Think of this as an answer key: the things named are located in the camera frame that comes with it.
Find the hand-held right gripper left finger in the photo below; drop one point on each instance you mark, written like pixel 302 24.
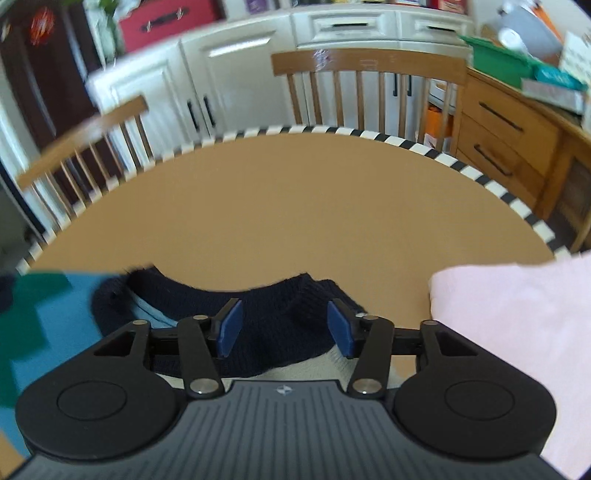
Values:
pixel 230 325

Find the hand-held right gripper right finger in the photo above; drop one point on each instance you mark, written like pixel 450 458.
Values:
pixel 339 327

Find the blue cream navy knit sweater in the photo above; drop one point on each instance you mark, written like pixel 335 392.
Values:
pixel 277 318

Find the folded pink cloth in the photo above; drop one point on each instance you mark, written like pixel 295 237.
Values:
pixel 508 314

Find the wooden spindle-back chair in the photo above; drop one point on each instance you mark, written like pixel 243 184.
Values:
pixel 369 64
pixel 83 131

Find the white cabinet with shelves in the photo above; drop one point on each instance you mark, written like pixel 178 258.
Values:
pixel 240 78

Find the wooden sideboard with drawers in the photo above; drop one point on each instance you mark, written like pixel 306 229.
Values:
pixel 508 138

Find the dark brown door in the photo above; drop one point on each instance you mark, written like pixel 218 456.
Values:
pixel 51 83

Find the red storage box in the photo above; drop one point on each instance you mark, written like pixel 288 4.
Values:
pixel 171 23

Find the green plastic bin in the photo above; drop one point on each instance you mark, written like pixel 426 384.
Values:
pixel 498 60

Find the glass vase with green plant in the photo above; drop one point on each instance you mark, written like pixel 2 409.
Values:
pixel 104 18

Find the teal tissue pack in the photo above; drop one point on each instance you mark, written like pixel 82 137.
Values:
pixel 558 77

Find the red paper door decoration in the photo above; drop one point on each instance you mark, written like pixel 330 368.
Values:
pixel 38 26

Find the white paper bag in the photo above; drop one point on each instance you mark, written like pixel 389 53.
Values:
pixel 577 57

